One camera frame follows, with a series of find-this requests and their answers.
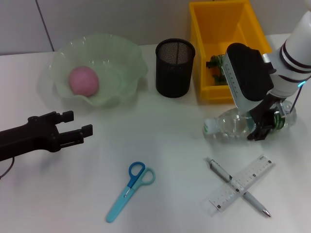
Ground green plastic wrapper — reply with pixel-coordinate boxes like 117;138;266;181
206;54;230;85

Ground black mesh pen holder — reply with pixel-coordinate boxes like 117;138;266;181
155;38;196;99

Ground blue scissors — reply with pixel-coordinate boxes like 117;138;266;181
106;162;156;223

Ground transparent plastic ruler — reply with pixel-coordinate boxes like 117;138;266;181
208;154;276;213

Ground green glass fruit plate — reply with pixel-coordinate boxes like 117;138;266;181
50;33;149;107

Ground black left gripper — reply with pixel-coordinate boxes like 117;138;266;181
0;111;94;162

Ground pink peach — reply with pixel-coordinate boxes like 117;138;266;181
68;67;100;97

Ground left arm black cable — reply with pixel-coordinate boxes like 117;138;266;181
0;156;15;179

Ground silver ballpoint pen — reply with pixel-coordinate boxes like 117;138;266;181
206;157;272;218

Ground clear water bottle green label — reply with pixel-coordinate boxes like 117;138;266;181
203;99;297;144

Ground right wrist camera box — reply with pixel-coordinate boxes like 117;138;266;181
223;43;275;115

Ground yellow plastic bin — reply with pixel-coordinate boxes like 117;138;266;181
189;0;273;104

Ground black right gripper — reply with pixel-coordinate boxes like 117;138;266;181
247;94;282;141

